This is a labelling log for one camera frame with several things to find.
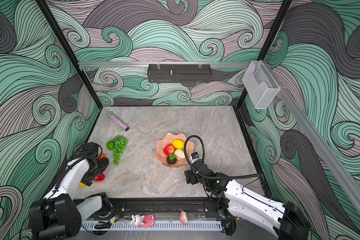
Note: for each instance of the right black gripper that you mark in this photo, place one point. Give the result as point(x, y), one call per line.
point(189, 175)

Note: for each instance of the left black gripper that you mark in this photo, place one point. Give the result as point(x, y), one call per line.
point(88, 179)

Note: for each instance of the green fake lime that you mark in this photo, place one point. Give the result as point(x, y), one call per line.
point(110, 145)

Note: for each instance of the red fake strawberry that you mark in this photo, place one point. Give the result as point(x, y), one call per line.
point(99, 178)

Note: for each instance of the pale fake pear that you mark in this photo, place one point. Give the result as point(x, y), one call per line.
point(179, 154)

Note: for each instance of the dark brown fake fruit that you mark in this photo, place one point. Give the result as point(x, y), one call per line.
point(171, 159)

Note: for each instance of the yellow fake lemon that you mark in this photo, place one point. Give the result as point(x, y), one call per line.
point(178, 144)

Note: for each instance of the red fake apple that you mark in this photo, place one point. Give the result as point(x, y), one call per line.
point(169, 149)

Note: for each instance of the pink wavy fruit bowl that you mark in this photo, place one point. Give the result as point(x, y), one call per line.
point(162, 158)

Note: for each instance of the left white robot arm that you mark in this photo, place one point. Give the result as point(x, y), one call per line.
point(56, 216)

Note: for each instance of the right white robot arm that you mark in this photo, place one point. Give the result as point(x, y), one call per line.
point(283, 220)

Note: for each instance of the orange fake tangerine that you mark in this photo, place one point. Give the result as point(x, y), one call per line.
point(102, 155)

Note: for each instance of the green fake grape bunch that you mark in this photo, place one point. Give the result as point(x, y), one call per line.
point(120, 143)

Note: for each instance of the purple sprinkle tube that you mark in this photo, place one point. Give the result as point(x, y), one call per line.
point(117, 121)

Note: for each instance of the small pink figurine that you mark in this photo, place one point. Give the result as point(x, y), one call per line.
point(184, 218)

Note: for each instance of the white bunny pink toy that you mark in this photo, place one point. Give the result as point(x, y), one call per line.
point(143, 221)

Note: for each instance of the white slotted cable duct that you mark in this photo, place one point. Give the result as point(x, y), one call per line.
point(170, 226)

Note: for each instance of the aluminium rail back wall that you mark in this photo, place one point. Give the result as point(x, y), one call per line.
point(125, 64)

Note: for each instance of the aluminium rail wall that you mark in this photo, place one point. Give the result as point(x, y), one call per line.
point(297, 109)
point(125, 64)

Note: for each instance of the black wall tray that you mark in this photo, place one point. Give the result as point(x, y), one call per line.
point(179, 74)

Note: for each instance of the clear plastic wall holder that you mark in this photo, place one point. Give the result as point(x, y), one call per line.
point(261, 84)

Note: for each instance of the aluminium rail right wall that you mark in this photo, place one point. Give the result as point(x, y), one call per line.
point(297, 109)

